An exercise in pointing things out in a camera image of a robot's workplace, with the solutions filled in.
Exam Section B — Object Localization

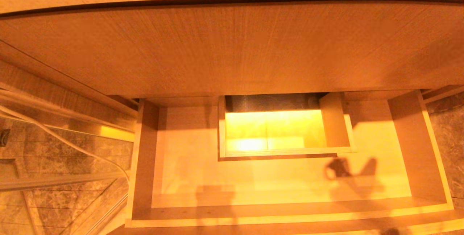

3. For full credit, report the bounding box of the wooden vanity drawer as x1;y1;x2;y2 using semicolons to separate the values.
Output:
107;89;464;235

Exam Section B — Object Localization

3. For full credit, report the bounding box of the wooden vanity side panel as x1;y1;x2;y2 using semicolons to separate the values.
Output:
0;40;140;132

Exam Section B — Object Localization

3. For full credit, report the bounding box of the wooden upper vanity front panel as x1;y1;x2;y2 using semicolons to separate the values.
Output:
0;1;464;99

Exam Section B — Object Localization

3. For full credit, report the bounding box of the thin white cable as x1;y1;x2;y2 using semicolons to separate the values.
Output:
0;103;130;181

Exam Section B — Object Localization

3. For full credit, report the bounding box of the glass shower screen pale frame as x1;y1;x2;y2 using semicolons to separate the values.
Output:
0;88;135;235

